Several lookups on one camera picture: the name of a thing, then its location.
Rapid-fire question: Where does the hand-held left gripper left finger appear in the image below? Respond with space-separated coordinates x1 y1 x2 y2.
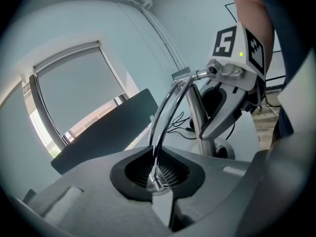
14 146 171 237

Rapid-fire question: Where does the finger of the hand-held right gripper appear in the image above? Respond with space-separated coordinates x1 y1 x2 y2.
199 80 218 127
198 82 248 141

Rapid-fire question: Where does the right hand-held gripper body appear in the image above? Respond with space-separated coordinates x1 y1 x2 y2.
206 22 267 91

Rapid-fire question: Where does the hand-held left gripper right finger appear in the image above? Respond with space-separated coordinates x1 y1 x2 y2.
158 146 267 237

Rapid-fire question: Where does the silver gooseneck desk lamp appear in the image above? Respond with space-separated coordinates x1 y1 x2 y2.
147 67 237 193

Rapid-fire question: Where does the person's right forearm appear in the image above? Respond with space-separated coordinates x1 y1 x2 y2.
233 0 276 80

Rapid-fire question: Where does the long dark grey divider panel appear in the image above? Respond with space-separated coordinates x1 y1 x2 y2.
51 88 159 175

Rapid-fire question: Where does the person's navy shirt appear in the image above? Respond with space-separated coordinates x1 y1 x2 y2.
229 0 312 143

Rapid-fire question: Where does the short dark grey divider panel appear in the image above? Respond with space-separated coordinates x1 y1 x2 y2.
23 188 38 204

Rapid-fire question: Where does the dark framed window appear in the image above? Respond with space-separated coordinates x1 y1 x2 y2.
23 74 130 158

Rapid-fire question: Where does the grey roller blind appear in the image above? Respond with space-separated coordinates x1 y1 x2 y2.
33 40 129 137

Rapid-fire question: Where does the black cable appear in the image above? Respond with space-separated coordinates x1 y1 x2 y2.
166 111 237 141

